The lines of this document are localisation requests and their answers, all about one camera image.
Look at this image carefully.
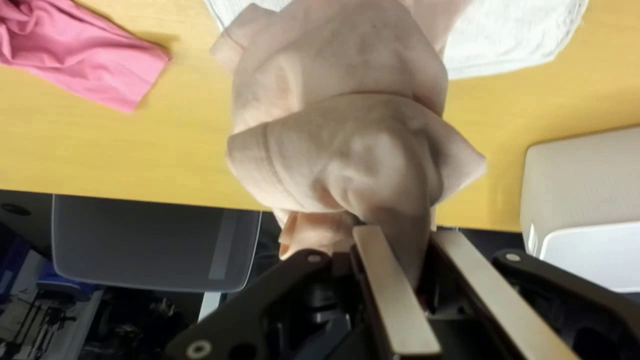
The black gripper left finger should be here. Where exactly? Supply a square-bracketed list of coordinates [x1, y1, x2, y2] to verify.
[162, 224, 444, 360]

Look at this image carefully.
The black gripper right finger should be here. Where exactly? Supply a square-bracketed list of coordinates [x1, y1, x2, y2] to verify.
[432, 227, 640, 360]

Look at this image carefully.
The peach cloth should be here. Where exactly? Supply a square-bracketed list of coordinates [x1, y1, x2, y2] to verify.
[211, 0, 489, 289]

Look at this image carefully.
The white towel cloth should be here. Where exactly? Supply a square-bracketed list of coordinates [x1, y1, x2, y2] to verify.
[202, 0, 593, 82]

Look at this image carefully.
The pink cloth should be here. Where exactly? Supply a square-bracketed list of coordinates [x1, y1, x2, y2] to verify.
[0, 0, 173, 114]

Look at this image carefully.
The white plastic container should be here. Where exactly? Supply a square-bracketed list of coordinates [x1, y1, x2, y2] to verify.
[518, 124, 640, 295]

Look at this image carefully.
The clear plastic bin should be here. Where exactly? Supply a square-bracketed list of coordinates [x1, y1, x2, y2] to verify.
[51, 192, 265, 294]

